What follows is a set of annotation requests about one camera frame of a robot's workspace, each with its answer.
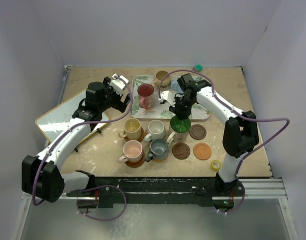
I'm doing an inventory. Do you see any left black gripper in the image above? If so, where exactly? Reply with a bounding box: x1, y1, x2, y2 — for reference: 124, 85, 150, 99
98, 77, 131, 113

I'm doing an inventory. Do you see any red pink mug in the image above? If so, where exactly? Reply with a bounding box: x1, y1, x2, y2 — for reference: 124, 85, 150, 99
137, 83, 154, 109

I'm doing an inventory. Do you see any brown ringed wooden saucer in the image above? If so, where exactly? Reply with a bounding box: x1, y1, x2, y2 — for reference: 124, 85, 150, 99
124, 128, 145, 142

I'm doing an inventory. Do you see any small whiteboard wooden frame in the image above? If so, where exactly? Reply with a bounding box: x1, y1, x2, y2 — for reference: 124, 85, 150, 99
35, 89, 110, 144

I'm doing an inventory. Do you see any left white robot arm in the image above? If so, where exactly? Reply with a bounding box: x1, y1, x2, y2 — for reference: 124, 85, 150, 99
22, 74, 133, 206

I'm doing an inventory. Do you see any white beige mug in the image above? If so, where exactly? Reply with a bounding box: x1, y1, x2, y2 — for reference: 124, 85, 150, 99
144, 119, 166, 143

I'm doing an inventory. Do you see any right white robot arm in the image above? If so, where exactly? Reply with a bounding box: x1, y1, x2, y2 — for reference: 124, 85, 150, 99
169, 73, 259, 196

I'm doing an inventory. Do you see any large brown ringed saucer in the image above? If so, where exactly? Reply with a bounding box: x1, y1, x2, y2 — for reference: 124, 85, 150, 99
125, 152, 145, 168

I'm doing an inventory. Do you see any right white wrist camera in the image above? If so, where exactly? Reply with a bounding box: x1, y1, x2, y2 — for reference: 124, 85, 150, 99
158, 90, 175, 107

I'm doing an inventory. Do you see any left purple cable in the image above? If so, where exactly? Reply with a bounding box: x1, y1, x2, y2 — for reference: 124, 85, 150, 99
32, 76, 133, 206

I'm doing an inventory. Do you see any green eraser block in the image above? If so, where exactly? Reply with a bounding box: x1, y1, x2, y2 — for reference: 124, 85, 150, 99
192, 64, 203, 73

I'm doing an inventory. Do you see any yellow mug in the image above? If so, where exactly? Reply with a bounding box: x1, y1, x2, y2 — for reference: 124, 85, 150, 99
118, 118, 142, 140

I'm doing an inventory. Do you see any grey cup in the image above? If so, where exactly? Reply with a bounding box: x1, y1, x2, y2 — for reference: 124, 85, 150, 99
145, 139, 169, 162

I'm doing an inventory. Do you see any loose purple cable loop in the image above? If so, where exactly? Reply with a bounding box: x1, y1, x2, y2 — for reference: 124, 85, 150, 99
76, 185, 127, 222

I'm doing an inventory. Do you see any dark walnut round coaster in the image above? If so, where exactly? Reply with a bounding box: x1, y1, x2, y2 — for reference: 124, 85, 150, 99
172, 142, 190, 160

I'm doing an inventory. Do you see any green floral mug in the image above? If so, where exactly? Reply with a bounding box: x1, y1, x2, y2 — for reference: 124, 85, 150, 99
166, 116, 191, 144

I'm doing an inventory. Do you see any yellow tape roll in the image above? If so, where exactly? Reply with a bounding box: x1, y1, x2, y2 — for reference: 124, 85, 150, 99
210, 160, 221, 171

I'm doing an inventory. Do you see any light blue cup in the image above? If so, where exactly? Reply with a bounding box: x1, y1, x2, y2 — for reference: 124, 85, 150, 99
170, 81, 183, 93

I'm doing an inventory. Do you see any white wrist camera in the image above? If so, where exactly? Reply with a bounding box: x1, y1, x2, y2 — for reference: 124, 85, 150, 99
109, 73, 129, 96
158, 90, 175, 107

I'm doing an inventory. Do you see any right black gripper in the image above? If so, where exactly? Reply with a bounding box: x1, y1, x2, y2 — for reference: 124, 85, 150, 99
169, 95, 195, 121

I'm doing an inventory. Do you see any black aluminium base frame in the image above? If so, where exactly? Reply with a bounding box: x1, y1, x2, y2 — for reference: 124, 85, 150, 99
22, 169, 286, 210

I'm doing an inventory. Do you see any light wood coaster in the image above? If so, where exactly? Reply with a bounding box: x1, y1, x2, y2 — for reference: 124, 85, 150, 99
193, 143, 212, 160

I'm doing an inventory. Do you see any tan wooden cup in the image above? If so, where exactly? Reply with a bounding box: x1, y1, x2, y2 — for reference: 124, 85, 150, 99
152, 70, 171, 89

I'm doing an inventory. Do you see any dark wood coaster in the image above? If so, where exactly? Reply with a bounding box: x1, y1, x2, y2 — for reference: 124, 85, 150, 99
189, 124, 207, 140

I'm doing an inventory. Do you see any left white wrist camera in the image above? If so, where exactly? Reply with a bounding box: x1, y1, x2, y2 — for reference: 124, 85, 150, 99
109, 73, 129, 96

